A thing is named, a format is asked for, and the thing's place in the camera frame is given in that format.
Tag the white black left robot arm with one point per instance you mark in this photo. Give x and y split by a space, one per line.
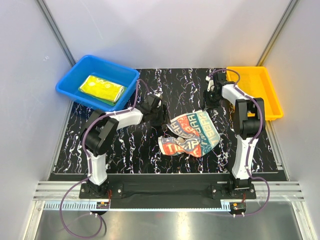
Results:
99 132

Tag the aluminium frame rail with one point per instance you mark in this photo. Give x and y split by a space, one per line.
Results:
62 192

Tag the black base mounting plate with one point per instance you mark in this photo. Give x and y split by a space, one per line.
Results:
193 191

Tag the blue plastic bin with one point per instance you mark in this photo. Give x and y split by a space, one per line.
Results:
95 66

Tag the teal patterned cloth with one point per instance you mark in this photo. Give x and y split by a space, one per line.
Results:
196 135

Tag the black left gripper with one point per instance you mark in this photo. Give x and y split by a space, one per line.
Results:
164 118

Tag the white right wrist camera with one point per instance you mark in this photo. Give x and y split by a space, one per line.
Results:
210 81

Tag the right power connector block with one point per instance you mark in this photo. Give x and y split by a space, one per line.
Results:
238 206

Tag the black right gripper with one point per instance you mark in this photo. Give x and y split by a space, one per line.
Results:
208 104

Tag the left power connector block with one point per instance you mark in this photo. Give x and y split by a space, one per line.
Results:
103 205

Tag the green microfiber towel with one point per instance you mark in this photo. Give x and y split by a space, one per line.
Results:
111 103

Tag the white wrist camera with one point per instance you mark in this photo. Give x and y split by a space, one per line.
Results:
159 95
210 81

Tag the yellow plastic bin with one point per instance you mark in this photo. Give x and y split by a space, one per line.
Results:
256 82

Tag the power connector block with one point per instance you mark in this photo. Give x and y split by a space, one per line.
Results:
238 206
103 205

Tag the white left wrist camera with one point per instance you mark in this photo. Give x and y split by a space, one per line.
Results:
159 95

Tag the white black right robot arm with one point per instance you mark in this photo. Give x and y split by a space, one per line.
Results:
248 123

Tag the yellow cloth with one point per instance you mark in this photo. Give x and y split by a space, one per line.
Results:
101 88

